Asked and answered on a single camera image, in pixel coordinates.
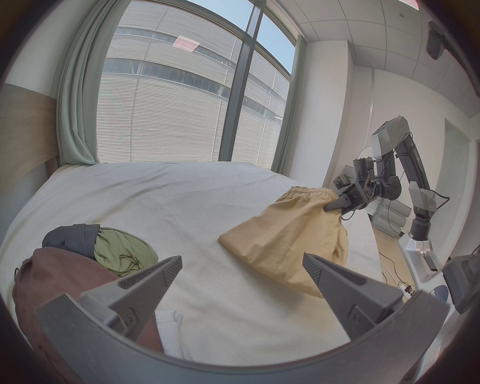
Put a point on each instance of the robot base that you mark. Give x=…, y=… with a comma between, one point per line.
x=420, y=258

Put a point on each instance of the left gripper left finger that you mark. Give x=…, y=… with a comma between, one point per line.
x=142, y=288

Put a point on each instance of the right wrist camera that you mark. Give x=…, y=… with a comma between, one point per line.
x=342, y=182

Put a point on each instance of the grey-green curtain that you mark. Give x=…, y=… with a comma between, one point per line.
x=290, y=112
x=78, y=93

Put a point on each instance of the green garment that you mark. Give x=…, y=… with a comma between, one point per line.
x=120, y=247

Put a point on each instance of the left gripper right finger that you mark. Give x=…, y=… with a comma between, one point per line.
x=348, y=296

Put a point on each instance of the white garment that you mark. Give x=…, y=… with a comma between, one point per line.
x=170, y=333

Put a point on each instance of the black garment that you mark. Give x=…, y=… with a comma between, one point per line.
x=71, y=238

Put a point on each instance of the bed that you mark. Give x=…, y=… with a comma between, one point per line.
x=187, y=195

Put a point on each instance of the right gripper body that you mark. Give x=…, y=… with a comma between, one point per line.
x=354, y=198

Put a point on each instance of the brown garment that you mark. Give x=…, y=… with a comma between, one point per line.
x=60, y=273

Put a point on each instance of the window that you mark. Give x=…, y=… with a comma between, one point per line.
x=168, y=105

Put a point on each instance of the tan shorts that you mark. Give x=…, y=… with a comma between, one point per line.
x=288, y=232

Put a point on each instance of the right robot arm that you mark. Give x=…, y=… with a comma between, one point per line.
x=390, y=137

